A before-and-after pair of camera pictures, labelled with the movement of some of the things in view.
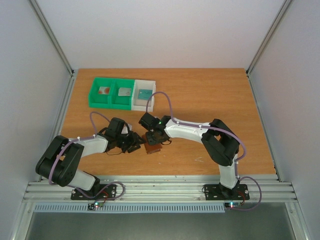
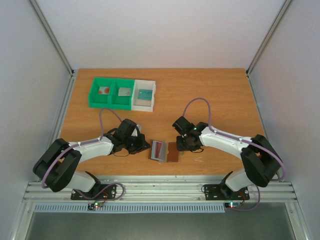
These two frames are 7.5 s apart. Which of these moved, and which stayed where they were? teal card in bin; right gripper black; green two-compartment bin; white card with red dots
Moved: right gripper black
Stayed: teal card in bin; green two-compartment bin; white card with red dots
